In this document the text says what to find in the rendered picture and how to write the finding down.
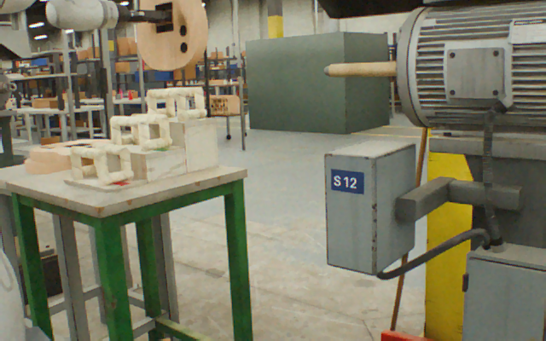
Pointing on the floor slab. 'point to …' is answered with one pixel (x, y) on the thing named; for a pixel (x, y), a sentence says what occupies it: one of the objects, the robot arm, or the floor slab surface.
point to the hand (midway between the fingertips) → (163, 17)
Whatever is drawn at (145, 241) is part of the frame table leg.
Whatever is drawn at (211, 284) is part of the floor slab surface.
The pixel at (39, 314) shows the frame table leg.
